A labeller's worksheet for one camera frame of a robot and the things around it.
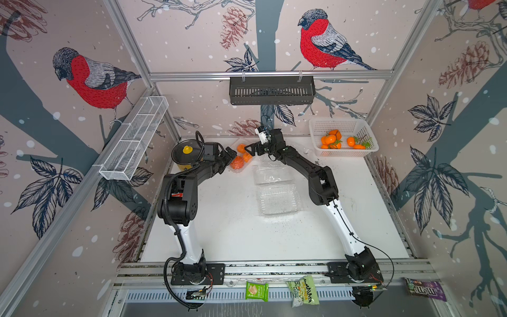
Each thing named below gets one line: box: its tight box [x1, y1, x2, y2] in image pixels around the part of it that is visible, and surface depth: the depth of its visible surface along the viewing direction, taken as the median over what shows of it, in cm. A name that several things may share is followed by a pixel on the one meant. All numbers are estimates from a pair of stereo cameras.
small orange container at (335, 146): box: [328, 142, 342, 150], surface depth 110 cm
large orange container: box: [229, 155, 245, 170], surface depth 103 cm
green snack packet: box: [245, 281, 269, 302], surface depth 71 cm
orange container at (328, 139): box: [320, 134, 337, 145], surface depth 110 cm
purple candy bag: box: [404, 277, 447, 302], surface depth 71 cm
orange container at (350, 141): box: [346, 136, 356, 148], surface depth 113 cm
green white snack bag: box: [285, 275, 320, 308], surface depth 71 cm
